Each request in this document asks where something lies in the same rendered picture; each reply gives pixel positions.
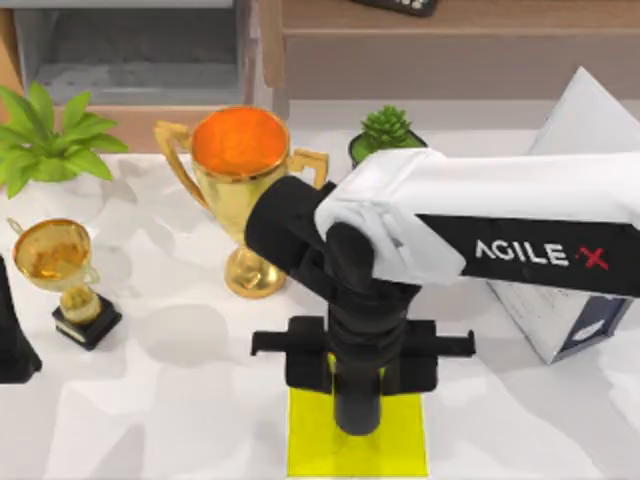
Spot black cylindrical bottle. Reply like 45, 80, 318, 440
333, 349, 386, 437

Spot flat yellow square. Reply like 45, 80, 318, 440
285, 351, 431, 477

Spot large gold trophy orange inside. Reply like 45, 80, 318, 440
153, 106, 331, 302

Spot green succulent in black pot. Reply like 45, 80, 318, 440
348, 104, 431, 170

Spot white and dark blue box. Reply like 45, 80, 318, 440
485, 66, 640, 367

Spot small gold trophy black base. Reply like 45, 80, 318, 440
6, 216, 124, 352

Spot pale wooden drawer front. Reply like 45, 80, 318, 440
53, 102, 289, 154

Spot wooden cupboard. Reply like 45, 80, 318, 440
263, 0, 640, 117

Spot green leafy plant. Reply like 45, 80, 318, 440
0, 81, 130, 201

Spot flat black object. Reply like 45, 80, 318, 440
348, 0, 442, 20

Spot grey pierced drawer inside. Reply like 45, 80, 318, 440
12, 0, 262, 107

